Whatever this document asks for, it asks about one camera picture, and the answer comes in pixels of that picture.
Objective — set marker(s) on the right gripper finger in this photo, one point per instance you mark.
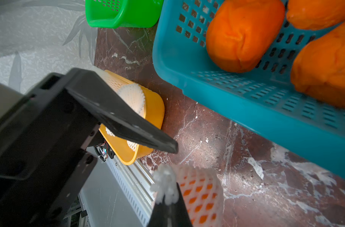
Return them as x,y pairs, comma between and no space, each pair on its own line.
174,215

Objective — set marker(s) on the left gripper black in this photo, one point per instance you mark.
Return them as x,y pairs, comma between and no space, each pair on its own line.
43,158

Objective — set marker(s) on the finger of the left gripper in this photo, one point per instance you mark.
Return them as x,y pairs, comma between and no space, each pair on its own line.
105,105

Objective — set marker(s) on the netted orange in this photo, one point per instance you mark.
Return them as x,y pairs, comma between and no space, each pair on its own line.
203,195
315,15

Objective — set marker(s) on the yellow plastic tray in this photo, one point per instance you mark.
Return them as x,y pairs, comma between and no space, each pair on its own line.
128,151

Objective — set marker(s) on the green plastic basket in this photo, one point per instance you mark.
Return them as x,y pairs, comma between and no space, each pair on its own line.
123,13

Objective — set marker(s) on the teal plastic basket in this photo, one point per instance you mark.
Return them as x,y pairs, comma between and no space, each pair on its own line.
263,100

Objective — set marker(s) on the aluminium front rail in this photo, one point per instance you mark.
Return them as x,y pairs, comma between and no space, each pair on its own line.
116,195

